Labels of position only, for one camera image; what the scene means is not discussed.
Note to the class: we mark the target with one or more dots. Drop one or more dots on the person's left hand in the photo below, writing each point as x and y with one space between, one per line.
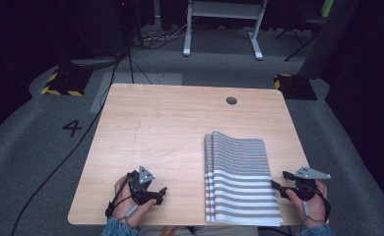
127 205

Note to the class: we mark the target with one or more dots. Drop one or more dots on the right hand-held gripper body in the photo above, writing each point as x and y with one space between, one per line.
306 183

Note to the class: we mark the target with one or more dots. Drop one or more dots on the dark grey curtain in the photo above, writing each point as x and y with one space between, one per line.
331 39

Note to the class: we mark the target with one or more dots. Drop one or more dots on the green panel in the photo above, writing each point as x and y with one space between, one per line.
327 8

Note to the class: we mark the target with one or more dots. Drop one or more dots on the person's right hand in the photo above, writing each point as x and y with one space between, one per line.
311 209

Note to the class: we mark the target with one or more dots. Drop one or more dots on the white metal desk frame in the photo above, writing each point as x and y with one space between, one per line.
224 10

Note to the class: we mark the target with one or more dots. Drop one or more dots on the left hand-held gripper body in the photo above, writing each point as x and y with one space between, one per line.
141 187

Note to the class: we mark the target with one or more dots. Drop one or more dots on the dark round table grommet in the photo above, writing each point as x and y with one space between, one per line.
231 100

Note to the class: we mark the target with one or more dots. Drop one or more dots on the black yellow striped stand base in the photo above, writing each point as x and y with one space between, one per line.
65 83
295 87

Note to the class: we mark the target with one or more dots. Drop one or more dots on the striped folded towel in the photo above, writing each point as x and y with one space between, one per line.
242 183

